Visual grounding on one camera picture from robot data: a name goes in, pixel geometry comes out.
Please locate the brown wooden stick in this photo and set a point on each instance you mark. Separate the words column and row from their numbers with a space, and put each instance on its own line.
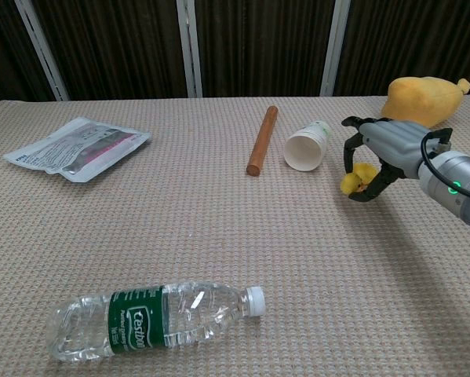
column 262, row 141

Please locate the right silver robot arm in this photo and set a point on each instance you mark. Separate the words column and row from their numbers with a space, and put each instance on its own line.
column 454, row 169

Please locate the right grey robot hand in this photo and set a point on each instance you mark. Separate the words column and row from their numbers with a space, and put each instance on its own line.
column 395, row 143

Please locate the yellow plush toy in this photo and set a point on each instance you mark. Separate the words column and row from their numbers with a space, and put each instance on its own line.
column 419, row 100

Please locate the small yellow rubber duck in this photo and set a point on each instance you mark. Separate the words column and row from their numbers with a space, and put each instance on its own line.
column 349, row 183

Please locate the white paper cup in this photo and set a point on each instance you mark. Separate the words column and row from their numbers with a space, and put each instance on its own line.
column 303, row 151

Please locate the white printed foil packet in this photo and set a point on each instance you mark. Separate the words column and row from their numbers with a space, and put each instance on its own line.
column 77, row 149

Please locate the beige woven tablecloth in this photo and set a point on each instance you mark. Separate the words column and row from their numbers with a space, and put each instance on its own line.
column 219, row 235

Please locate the clear green-label water bottle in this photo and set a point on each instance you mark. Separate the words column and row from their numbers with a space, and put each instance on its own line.
column 140, row 326

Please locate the white slotted metal rail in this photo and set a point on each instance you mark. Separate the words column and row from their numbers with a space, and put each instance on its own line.
column 334, row 47
column 189, row 47
column 42, row 47

